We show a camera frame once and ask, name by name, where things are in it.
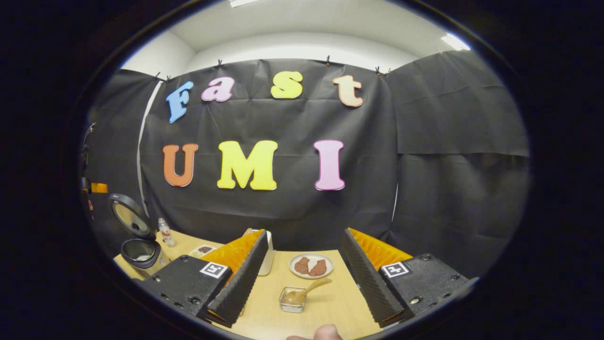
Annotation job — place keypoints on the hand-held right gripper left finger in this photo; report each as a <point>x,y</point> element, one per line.
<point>240,283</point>

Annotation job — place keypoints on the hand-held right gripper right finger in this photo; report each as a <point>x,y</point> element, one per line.
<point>365,283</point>

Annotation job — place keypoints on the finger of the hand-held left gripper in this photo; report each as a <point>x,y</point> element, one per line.
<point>99,188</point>

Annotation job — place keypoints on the dark grey rice cooker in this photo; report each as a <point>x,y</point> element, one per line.
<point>137,222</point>

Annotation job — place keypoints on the wooden spoon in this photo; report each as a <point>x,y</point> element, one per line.
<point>311,288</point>

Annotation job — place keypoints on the white toaster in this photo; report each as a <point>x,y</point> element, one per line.
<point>268,257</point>

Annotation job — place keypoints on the white divided dish of beans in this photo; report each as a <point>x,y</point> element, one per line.
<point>204,250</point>

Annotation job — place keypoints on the brown meat piece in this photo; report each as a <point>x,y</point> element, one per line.
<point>318,268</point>
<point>302,266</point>

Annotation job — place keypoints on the white plate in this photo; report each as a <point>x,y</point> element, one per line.
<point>311,255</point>

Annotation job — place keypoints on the small clear bottle red label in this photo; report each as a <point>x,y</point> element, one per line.
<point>166,233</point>

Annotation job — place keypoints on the black backdrop cloth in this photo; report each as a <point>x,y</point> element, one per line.
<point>283,118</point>

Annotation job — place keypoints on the ceiling light panel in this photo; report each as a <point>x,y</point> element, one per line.
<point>455,42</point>
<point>243,2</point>

